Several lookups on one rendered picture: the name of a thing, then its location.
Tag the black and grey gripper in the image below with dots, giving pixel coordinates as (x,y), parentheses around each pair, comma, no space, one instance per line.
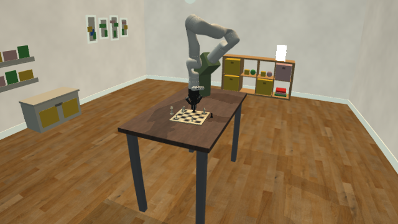
(194,97)

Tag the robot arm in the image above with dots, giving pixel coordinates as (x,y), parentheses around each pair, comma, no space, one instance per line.
(196,25)

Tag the chessboard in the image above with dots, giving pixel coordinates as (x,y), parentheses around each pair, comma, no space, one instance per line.
(186,117)

